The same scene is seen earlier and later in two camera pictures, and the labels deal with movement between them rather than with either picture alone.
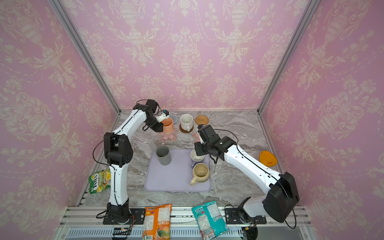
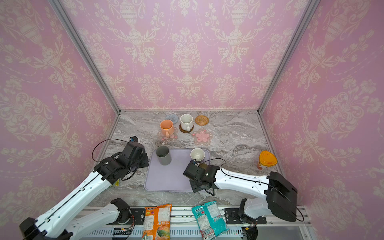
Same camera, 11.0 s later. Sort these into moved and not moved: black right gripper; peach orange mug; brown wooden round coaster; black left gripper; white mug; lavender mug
Moved: black left gripper; black right gripper
Not moved: peach orange mug; brown wooden round coaster; white mug; lavender mug
